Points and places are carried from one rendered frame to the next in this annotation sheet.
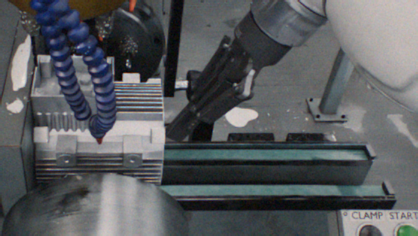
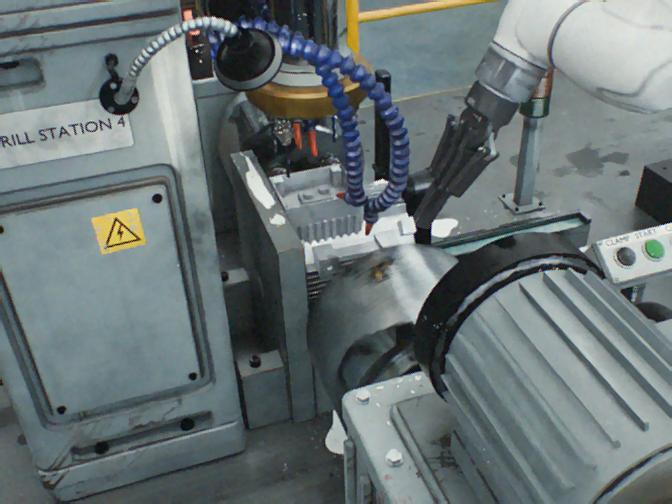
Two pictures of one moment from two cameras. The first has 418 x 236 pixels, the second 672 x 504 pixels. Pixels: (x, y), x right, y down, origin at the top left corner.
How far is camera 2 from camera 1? 0.45 m
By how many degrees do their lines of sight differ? 10
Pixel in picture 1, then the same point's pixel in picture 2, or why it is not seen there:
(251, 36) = (485, 100)
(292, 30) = (521, 87)
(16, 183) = (298, 291)
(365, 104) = (555, 189)
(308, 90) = (496, 189)
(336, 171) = not seen: hidden behind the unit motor
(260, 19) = (492, 82)
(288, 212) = not seen: hidden behind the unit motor
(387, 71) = (623, 82)
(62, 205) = (376, 275)
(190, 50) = not seen: hidden behind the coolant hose
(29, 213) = (345, 292)
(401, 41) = (628, 57)
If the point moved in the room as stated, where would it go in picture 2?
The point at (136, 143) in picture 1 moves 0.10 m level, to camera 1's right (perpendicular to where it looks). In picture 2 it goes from (390, 236) to (452, 227)
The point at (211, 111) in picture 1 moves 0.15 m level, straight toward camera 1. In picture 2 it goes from (461, 181) to (486, 239)
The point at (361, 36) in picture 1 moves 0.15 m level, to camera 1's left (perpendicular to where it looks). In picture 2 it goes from (595, 63) to (478, 77)
